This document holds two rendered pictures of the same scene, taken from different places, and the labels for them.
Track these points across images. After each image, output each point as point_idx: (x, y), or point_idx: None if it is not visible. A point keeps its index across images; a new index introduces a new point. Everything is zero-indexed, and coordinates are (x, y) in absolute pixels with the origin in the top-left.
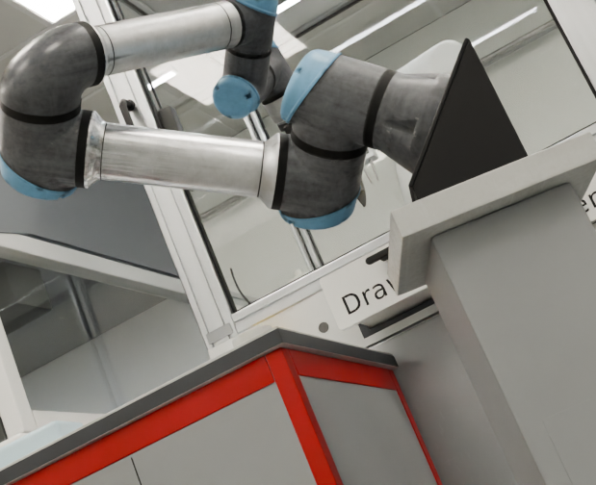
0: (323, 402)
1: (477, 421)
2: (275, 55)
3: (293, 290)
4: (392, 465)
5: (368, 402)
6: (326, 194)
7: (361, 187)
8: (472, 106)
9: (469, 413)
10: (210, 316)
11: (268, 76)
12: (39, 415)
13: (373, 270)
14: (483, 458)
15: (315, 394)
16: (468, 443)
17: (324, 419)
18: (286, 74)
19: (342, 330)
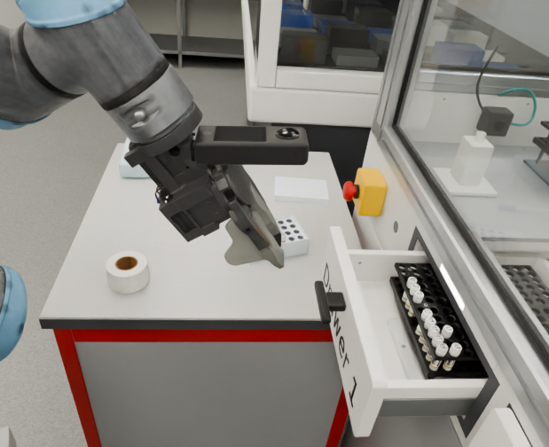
0: (116, 356)
1: (388, 427)
2: (58, 44)
3: (403, 170)
4: (232, 390)
5: (242, 353)
6: None
7: (263, 257)
8: None
9: (389, 417)
10: (380, 108)
11: (27, 90)
12: (284, 75)
13: (337, 287)
14: (378, 437)
15: (102, 352)
16: (380, 419)
17: (103, 366)
18: (90, 83)
19: (397, 248)
